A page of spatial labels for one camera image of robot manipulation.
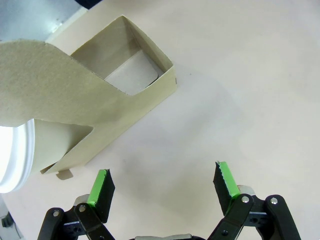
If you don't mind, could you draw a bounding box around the left gripper black green left finger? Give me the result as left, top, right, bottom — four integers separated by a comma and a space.
37, 168, 124, 240

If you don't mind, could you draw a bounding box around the grey stand with black knob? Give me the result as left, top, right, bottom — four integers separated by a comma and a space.
0, 194, 25, 240

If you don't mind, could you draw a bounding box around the beige paper cup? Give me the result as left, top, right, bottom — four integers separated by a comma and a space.
29, 118, 94, 175

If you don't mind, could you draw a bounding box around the brown cardboard drink carrier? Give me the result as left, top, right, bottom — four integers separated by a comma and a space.
0, 15, 178, 181

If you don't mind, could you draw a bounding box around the white plastic cup lid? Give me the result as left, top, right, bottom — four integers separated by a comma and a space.
0, 118, 36, 194

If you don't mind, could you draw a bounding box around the left gripper black green right finger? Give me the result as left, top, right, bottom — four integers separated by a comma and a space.
206, 161, 302, 240

